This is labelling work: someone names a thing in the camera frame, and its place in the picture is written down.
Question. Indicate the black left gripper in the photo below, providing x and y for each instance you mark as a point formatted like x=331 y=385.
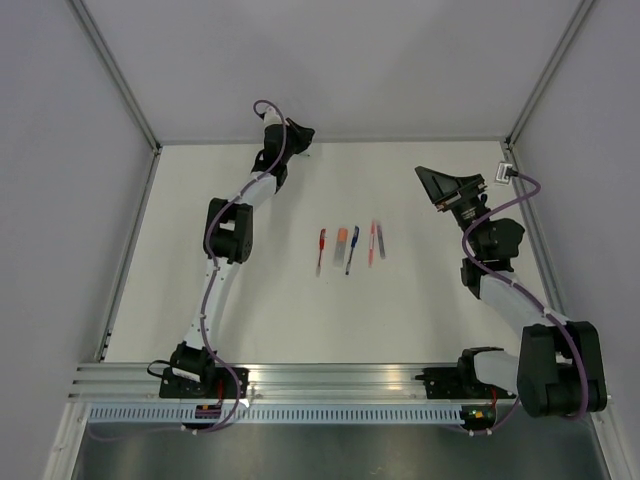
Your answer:
x=303 y=136

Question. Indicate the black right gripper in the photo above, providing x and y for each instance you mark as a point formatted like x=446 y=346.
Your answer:
x=441 y=187

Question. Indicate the purple grey marker pen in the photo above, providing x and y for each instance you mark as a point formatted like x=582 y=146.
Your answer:
x=381 y=244

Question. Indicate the blue gel pen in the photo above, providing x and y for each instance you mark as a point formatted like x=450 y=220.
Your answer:
x=353 y=244

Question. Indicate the orange highlighter pen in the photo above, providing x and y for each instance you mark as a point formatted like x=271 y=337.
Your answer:
x=340 y=247

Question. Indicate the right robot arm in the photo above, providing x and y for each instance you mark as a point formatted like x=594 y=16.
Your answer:
x=558 y=370

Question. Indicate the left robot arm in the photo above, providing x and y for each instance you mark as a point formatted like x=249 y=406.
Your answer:
x=194 y=370

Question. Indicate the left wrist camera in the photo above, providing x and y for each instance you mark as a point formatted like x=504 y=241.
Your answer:
x=271 y=118

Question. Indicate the right aluminium frame post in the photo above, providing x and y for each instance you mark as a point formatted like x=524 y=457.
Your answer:
x=572 y=30

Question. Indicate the aluminium frame post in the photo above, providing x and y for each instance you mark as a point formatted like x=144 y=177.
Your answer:
x=572 y=30
x=106 y=58

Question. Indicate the left aluminium frame post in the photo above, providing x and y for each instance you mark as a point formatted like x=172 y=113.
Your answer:
x=106 y=58

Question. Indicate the aluminium mounting rail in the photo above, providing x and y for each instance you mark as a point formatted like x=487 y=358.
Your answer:
x=281 y=383

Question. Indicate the white slotted cable duct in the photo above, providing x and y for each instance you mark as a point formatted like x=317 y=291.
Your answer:
x=277 y=414

